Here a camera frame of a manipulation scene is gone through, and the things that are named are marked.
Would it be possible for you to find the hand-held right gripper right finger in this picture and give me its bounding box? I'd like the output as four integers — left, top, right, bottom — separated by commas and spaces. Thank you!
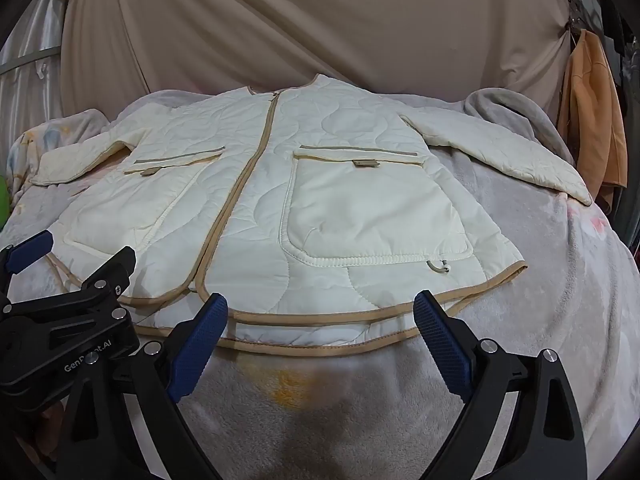
413, 290, 589, 480

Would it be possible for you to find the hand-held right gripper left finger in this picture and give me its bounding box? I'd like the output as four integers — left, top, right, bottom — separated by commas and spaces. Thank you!
55, 292, 229, 480

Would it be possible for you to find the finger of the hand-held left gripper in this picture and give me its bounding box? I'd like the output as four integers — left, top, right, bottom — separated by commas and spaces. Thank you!
61, 246, 138, 308
0, 230, 55, 287

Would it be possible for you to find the metal clothes hanger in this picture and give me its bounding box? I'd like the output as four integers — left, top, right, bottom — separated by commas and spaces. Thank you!
560, 0, 603, 38

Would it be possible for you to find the grey floral blanket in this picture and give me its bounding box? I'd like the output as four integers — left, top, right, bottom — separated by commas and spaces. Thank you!
0, 87, 640, 480

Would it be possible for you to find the white sheer curtain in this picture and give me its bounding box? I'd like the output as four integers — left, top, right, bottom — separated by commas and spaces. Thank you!
0, 0, 76, 171

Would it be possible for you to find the orange hanging garment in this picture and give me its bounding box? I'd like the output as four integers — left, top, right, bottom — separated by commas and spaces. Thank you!
556, 29, 629, 212

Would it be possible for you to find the beige backdrop cloth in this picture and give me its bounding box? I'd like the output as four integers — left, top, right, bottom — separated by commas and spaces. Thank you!
59, 0, 575, 126

